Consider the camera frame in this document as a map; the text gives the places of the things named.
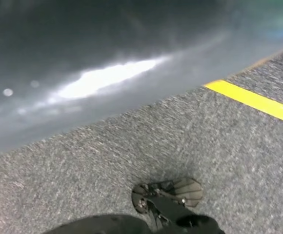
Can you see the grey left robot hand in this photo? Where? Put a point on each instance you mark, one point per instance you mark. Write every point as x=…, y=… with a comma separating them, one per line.
x=107, y=48

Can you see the black robot foot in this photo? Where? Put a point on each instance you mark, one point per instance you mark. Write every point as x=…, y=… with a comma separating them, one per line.
x=188, y=192

